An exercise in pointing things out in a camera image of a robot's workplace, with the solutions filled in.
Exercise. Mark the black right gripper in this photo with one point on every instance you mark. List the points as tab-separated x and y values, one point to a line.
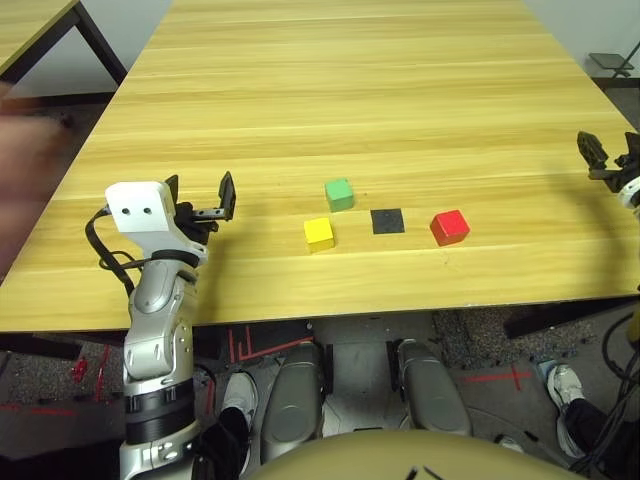
612	175

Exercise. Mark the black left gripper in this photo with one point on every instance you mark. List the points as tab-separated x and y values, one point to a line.
195	222

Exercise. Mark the yellow wooden block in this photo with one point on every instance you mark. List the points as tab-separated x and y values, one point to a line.
319	234

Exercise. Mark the green wooden block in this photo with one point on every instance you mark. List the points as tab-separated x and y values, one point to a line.
340	194

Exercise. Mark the red wooden block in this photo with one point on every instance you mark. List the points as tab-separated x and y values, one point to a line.
450	227

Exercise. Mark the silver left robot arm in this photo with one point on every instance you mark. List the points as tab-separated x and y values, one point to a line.
155	320

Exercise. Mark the blurred person hand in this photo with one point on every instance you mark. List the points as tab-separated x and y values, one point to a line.
22	165

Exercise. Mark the black flat stand plate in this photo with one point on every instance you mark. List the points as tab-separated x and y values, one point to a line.
610	62

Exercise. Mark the red tape line pattern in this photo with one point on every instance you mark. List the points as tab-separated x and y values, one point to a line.
250	345

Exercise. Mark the black square pad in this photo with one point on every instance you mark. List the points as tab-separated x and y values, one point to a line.
387	221

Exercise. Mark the white sneaker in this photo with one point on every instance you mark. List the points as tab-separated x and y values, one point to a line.
565	387
569	439
240	395
510	443

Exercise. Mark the grey foot pedal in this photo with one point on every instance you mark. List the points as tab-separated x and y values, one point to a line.
545	367

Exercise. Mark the grey left robot leg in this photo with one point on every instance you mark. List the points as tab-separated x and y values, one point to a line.
292	400

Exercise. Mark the grey robot leg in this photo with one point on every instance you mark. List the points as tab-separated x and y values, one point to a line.
292	400
432	390

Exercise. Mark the grey metal stand base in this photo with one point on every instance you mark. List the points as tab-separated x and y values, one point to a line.
357	370

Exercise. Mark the red tape cross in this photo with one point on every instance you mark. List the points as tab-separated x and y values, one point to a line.
500	376

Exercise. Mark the black trouser leg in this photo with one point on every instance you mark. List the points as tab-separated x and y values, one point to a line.
225	445
587	425

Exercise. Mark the grey right robot leg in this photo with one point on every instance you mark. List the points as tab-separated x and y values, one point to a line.
432	390

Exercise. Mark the tan robot torso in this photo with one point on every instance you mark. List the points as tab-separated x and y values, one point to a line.
415	457

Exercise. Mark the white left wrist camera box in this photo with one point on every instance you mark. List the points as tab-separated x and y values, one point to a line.
135	207

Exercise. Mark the wooden side table black frame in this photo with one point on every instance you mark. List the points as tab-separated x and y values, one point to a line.
25	25

